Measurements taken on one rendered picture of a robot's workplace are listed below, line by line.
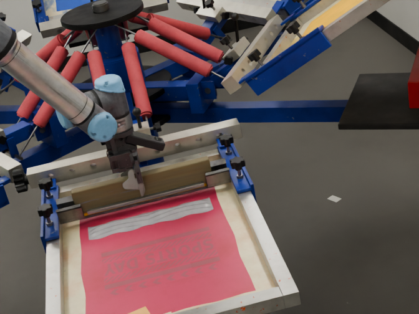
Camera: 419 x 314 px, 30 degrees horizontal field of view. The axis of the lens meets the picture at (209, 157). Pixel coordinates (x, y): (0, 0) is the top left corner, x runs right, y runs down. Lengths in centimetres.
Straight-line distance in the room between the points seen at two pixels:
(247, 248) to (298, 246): 166
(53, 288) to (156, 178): 47
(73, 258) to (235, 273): 47
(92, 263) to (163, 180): 33
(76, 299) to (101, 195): 39
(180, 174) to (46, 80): 56
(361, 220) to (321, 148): 78
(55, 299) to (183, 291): 31
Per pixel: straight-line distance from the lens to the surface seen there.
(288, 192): 409
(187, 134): 247
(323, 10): 293
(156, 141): 220
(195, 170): 226
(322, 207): 393
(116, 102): 212
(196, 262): 202
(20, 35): 348
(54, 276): 206
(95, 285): 203
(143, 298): 194
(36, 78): 189
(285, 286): 182
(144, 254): 209
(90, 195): 227
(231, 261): 199
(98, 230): 224
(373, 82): 286
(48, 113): 280
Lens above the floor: 210
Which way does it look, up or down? 27 degrees down
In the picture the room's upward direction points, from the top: 11 degrees counter-clockwise
